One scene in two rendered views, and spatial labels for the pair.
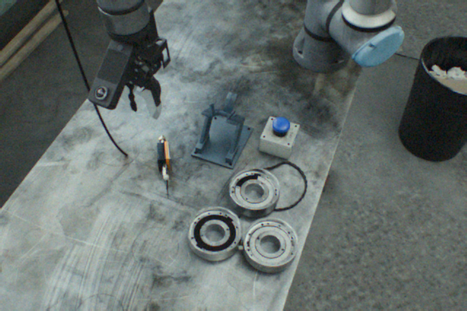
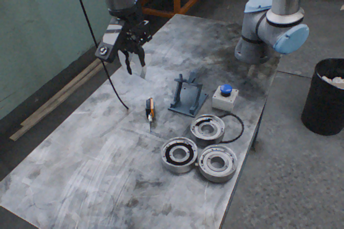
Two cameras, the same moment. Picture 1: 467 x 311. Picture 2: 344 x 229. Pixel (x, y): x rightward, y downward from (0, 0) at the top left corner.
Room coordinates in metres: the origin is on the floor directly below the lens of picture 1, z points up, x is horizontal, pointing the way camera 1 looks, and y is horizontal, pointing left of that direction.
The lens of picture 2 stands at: (0.04, -0.04, 1.44)
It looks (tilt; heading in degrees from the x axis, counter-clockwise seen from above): 45 degrees down; 11
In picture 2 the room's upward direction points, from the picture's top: 4 degrees counter-clockwise
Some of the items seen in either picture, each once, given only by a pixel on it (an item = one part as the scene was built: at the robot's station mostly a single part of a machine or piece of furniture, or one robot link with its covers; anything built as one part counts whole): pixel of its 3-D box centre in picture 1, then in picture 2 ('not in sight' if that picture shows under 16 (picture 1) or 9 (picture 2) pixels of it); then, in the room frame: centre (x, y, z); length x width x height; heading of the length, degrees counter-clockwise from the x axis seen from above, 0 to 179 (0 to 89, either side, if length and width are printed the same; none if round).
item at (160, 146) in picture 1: (163, 166); (149, 113); (0.66, 0.15, 0.82); 0.17 x 0.02 x 0.04; 11
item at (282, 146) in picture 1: (279, 136); (226, 97); (0.76, -0.10, 0.82); 0.08 x 0.07 x 0.05; 161
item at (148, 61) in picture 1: (136, 47); (129, 26); (0.69, 0.18, 1.11); 0.09 x 0.08 x 0.12; 156
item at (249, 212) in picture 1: (254, 193); (207, 130); (0.60, -0.05, 0.82); 0.10 x 0.10 x 0.04
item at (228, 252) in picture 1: (214, 234); (179, 155); (0.50, 0.03, 0.82); 0.10 x 0.10 x 0.04
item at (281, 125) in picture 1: (280, 130); (226, 92); (0.75, -0.10, 0.85); 0.04 x 0.04 x 0.05
